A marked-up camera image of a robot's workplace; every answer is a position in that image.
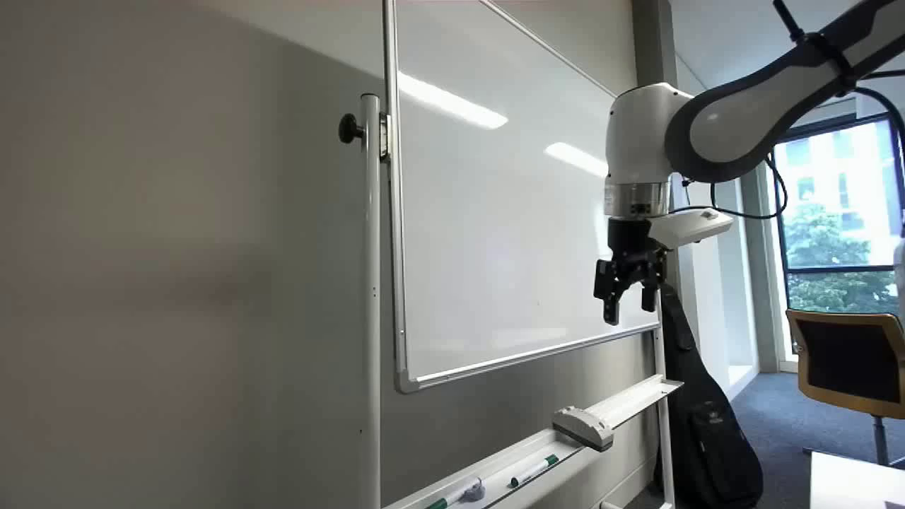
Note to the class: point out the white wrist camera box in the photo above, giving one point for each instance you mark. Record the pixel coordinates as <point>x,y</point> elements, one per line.
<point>694,227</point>

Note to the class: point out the white whiteboard stand post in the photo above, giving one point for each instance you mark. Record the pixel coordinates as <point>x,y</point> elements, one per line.
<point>371,312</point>

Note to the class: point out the wooden chair with black back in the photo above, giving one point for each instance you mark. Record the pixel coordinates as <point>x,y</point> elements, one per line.
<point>851,362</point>

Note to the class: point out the white whiteboard pen tray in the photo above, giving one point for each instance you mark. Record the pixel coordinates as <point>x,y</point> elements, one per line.
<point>624,403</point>

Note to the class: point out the white table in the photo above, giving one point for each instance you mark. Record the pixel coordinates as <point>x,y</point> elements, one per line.
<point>852,480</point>

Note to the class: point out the window with black frame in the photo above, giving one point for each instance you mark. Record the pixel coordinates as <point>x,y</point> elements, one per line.
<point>838,244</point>

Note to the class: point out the white grey whiteboard eraser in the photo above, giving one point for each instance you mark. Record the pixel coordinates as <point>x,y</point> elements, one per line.
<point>585,427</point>

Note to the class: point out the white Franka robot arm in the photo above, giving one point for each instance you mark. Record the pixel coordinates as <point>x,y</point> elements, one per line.
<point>651,131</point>

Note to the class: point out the thin white stand post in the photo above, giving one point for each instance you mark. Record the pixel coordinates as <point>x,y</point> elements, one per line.
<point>664,434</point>

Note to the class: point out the white marker with green cap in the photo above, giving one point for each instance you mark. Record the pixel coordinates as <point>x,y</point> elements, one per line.
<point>532,469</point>

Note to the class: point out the black guitar bag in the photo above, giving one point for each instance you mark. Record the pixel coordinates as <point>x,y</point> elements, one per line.
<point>712,425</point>

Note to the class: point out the white marker with blue cap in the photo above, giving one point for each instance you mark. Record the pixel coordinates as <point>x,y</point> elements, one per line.
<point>467,490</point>

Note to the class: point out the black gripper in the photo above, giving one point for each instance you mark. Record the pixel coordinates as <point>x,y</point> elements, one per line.
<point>629,244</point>

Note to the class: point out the large white whiteboard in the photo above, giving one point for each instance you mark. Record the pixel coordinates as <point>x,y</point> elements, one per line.
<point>500,214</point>

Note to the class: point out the black round clamp knob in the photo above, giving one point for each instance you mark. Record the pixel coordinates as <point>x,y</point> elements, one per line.
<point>351,128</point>

